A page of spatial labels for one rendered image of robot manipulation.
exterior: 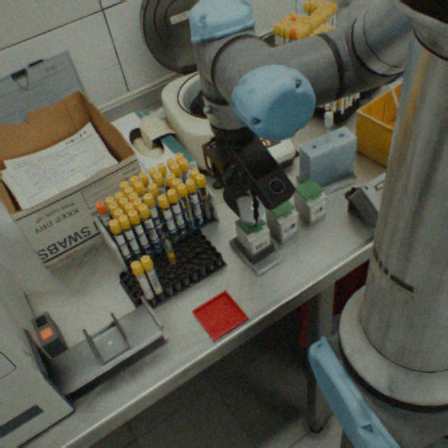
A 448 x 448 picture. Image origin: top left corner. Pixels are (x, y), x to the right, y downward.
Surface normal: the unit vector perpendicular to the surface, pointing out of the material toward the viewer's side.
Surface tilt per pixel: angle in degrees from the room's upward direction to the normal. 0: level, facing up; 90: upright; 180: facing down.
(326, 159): 90
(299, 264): 0
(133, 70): 90
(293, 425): 0
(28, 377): 90
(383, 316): 88
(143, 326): 0
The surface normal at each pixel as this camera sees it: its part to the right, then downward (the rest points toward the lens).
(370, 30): -0.94, 0.27
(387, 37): -0.74, 0.65
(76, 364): -0.13, -0.66
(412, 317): -0.54, 0.65
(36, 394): 0.54, 0.58
